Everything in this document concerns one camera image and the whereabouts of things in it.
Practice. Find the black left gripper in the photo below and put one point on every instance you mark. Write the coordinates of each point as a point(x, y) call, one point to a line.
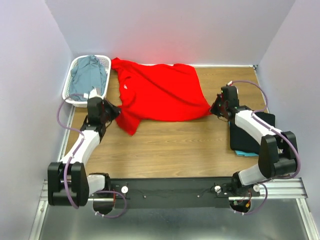
point(115, 110)

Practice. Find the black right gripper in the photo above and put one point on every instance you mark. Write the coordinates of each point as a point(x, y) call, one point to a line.
point(213, 109)

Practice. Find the red t shirt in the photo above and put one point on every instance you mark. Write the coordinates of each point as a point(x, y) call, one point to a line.
point(161, 92)

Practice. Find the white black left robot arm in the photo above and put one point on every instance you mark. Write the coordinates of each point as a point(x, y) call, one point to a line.
point(67, 181)

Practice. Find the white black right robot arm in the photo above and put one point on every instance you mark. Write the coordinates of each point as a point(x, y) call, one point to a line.
point(278, 152)

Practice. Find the folded black t shirt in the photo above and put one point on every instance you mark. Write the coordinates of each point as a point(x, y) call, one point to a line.
point(245, 140)

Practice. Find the grey-blue t shirt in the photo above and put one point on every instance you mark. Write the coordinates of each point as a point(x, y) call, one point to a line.
point(87, 75)

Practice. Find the white table edge strip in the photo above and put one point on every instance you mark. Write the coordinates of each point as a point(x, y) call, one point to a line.
point(223, 66)

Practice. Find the white plastic laundry basket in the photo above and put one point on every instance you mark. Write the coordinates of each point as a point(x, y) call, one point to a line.
point(106, 61)

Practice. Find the folded teal t shirt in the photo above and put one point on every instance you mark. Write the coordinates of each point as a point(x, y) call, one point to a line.
point(245, 154)

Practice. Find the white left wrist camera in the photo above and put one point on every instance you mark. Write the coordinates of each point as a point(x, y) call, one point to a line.
point(94, 93)

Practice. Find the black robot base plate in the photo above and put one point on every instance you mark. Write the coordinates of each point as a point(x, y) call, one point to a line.
point(170, 193)

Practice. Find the aluminium frame rail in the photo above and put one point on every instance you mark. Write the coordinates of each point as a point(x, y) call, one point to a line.
point(278, 213)

